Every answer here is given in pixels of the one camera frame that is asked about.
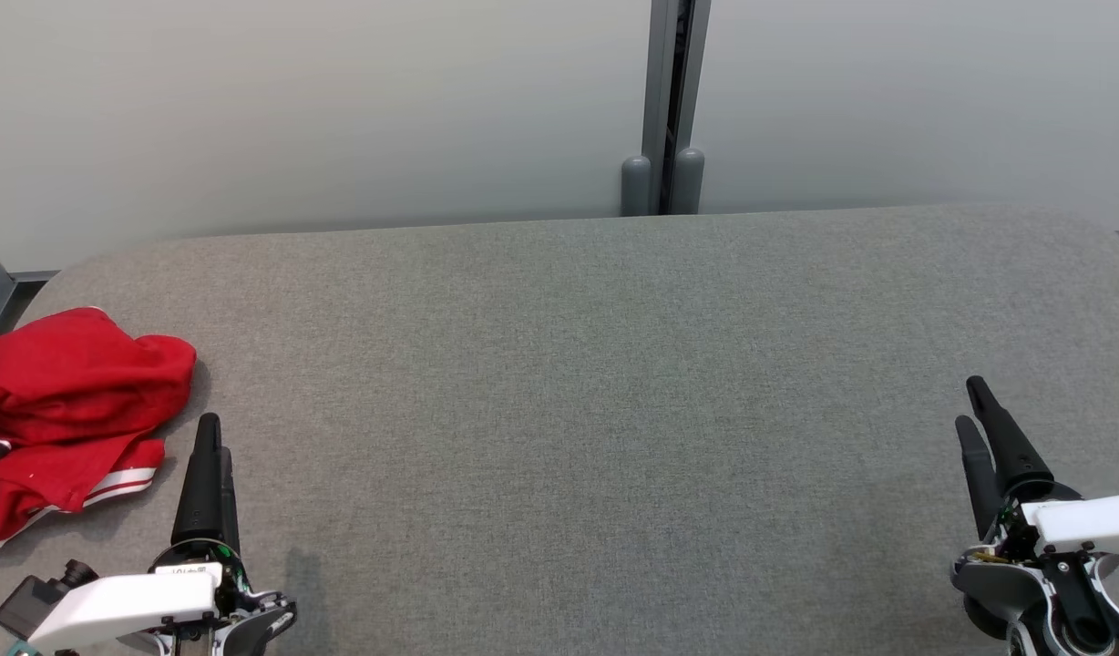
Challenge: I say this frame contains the red shorts with white stripe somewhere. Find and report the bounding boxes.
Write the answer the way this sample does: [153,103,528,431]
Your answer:
[0,308,198,447]

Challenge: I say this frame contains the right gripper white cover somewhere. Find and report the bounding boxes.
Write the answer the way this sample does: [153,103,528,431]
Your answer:
[956,375,1119,559]

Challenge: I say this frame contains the grey metal partition post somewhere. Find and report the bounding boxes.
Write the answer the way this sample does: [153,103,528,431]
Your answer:
[641,0,712,217]

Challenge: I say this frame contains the grey fabric upholstered table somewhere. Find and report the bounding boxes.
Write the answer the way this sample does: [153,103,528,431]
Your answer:
[0,202,1119,656]

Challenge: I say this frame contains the grey cylindrical post foot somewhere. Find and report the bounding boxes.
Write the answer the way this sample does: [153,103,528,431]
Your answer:
[673,148,706,216]
[621,155,652,218]

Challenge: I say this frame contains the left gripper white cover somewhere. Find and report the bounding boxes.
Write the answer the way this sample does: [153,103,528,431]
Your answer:
[26,413,252,653]

